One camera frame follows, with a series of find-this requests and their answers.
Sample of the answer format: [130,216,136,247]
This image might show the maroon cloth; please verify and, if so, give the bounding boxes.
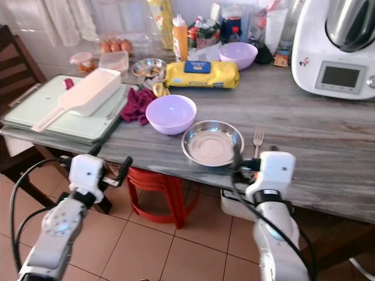
[120,87,156,126]

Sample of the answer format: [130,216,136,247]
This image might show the yellow kitchen cloth package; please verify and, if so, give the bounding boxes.
[163,60,241,90]

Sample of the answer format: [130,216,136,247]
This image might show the white plastic handled container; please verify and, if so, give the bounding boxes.
[30,68,122,133]

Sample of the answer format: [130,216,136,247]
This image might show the small black object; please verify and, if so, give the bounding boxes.
[254,41,274,66]

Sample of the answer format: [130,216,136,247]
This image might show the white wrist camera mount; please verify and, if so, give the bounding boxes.
[245,150,297,198]
[68,153,107,197]

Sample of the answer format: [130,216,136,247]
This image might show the red green food packet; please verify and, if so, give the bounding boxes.
[189,16,221,49]

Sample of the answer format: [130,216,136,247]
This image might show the yellow food bag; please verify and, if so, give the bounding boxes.
[146,0,175,51]

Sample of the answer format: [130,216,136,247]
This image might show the silver metal fork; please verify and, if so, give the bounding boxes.
[253,124,266,159]

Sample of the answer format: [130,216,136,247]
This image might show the small clear plastic tub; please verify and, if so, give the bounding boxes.
[69,52,95,74]

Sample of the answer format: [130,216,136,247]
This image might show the purple plastic bowl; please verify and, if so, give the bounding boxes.
[145,94,198,136]
[219,42,260,71]

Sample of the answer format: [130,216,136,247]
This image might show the stainless steel plate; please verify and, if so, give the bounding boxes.
[181,120,246,168]

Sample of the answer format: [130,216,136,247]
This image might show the dark blue food package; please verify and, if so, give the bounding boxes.
[221,14,244,44]

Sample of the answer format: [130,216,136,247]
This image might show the small steel bowl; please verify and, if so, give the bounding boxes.
[131,58,168,79]

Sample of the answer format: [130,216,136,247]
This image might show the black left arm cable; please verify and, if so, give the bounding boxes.
[9,156,84,276]

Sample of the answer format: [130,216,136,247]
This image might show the white food processor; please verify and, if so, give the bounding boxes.
[291,0,375,101]

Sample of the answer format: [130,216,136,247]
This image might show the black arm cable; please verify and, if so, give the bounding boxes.
[9,156,84,276]
[230,167,318,281]

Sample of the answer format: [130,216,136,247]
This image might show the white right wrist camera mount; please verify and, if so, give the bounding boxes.
[245,150,297,198]

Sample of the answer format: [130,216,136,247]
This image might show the small orange box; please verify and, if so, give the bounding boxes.
[273,52,291,68]

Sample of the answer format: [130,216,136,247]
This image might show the clear glass jar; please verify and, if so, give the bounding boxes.
[277,0,306,53]

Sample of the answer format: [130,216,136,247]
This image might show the small yellow item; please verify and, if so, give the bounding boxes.
[152,82,171,98]

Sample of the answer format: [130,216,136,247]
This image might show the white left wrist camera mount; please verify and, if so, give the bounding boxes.
[68,153,107,197]

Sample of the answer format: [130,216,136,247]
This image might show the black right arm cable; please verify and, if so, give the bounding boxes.
[230,167,318,281]

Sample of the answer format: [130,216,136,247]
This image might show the pale green tray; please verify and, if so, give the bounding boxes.
[1,75,130,146]

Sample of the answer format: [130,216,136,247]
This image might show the white plastic storage box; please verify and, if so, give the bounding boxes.
[220,187,257,222]

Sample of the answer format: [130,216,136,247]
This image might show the orange squeeze bottle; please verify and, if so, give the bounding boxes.
[172,15,190,61]

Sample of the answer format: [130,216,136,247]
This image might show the red plastic stool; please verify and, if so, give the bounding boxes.
[125,166,192,229]

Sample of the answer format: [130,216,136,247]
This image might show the clear square plastic box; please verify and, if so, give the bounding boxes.
[98,51,131,73]

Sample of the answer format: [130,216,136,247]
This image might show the white hanging towel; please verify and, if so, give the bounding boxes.
[40,0,98,46]

